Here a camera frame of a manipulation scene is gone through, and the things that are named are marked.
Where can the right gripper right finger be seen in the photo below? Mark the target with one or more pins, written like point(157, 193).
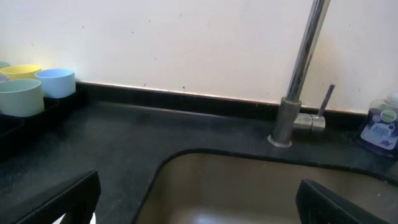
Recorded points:
point(323, 208)

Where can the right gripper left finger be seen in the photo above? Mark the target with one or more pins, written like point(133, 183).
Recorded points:
point(77, 199)

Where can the steel sink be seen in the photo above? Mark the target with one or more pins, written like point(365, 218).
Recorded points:
point(233, 186)

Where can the steel tap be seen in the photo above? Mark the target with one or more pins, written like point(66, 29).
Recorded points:
point(289, 121)

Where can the black tray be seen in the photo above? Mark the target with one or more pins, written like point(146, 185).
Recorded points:
point(63, 104)

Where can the blue soap bottle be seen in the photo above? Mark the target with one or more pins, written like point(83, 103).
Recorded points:
point(381, 130)

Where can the light green cup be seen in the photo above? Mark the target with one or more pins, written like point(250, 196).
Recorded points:
point(20, 99)

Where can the blue cup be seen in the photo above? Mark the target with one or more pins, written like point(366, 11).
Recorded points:
point(57, 85)

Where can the yellow cup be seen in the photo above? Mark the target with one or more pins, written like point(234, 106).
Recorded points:
point(20, 72)

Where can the grey cup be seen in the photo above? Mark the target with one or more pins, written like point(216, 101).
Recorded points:
point(2, 77)

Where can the dark green cup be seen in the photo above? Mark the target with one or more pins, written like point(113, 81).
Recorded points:
point(3, 64)

